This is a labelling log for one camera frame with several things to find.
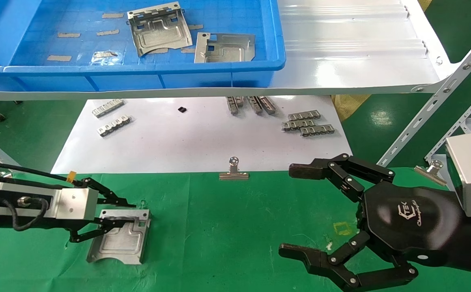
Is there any stamped sheet metal plate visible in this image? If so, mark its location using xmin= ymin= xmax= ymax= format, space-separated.
xmin=86 ymin=209 xmax=151 ymax=265
xmin=194 ymin=32 xmax=256 ymax=64
xmin=127 ymin=2 xmax=193 ymax=58

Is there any crumpled clear plastic wrap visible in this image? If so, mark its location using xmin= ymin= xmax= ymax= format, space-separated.
xmin=90 ymin=51 xmax=123 ymax=65

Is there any black cable with yellow tag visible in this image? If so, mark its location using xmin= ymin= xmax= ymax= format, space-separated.
xmin=0 ymin=160 xmax=78 ymax=188

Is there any small grey metal bracket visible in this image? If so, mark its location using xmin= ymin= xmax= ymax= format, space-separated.
xmin=288 ymin=110 xmax=321 ymax=121
xmin=92 ymin=99 xmax=125 ymax=118
xmin=300 ymin=125 xmax=335 ymax=137
xmin=282 ymin=119 xmax=316 ymax=131
xmin=247 ymin=96 xmax=263 ymax=114
xmin=258 ymin=96 xmax=277 ymax=114
xmin=226 ymin=96 xmax=245 ymax=115
xmin=97 ymin=115 xmax=133 ymax=137

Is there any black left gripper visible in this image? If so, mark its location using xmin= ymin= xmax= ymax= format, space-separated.
xmin=0 ymin=177 xmax=138 ymax=244

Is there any yellow woven bag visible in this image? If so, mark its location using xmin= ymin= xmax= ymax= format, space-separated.
xmin=332 ymin=94 xmax=372 ymax=122

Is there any blue plastic bin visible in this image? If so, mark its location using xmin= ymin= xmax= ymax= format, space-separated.
xmin=0 ymin=0 xmax=286 ymax=93

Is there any black looped cable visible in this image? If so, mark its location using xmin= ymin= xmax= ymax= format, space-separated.
xmin=0 ymin=194 xmax=50 ymax=232

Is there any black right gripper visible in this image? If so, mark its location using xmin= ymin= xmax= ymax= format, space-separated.
xmin=279 ymin=153 xmax=465 ymax=292

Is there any white sheet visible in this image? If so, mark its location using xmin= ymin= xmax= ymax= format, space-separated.
xmin=51 ymin=96 xmax=358 ymax=175

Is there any green cloth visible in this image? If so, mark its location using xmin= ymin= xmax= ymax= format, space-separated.
xmin=0 ymin=167 xmax=471 ymax=292

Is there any white metal shelf tray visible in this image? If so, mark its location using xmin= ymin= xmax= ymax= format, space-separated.
xmin=0 ymin=0 xmax=460 ymax=101

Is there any white slotted angle post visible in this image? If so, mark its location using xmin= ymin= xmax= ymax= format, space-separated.
xmin=424 ymin=79 xmax=471 ymax=163
xmin=376 ymin=20 xmax=471 ymax=167

